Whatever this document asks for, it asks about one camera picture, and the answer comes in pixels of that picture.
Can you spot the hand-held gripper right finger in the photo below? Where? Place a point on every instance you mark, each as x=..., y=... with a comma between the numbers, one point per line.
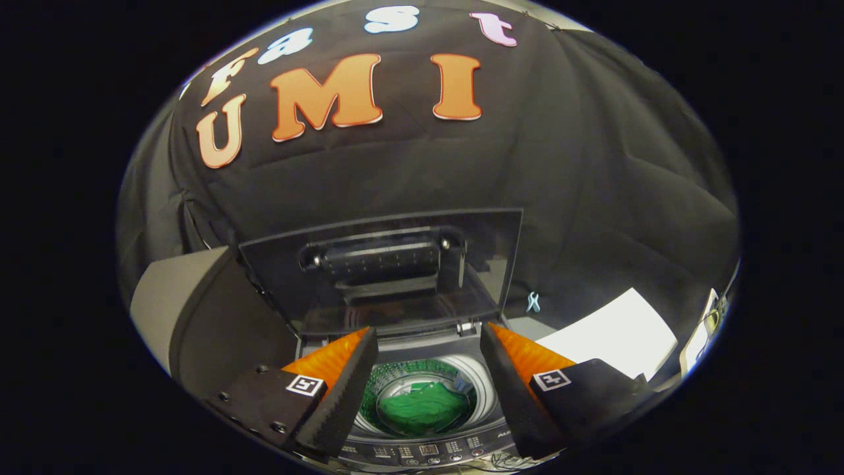
x=508, y=396

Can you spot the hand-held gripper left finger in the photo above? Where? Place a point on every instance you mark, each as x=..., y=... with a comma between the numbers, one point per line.
x=349, y=396

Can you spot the green polo shirt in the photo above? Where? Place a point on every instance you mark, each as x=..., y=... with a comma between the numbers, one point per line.
x=425, y=409

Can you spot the grey washing machine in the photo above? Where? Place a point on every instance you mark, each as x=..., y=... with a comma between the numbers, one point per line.
x=428, y=450

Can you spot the dark glass washing machine lid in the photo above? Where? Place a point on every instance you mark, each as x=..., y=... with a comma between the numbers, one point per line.
x=395, y=264

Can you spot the light blue clip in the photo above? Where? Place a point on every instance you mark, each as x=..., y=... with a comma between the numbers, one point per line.
x=533, y=302

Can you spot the white paper sheet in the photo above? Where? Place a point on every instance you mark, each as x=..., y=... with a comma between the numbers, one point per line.
x=620, y=336

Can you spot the white shelf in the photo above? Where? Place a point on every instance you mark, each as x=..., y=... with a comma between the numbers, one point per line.
x=692, y=346

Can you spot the grey side table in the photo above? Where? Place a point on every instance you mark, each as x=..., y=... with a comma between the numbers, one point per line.
x=171, y=297

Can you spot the black backdrop cloth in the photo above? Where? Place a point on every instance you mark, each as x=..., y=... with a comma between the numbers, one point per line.
x=593, y=198

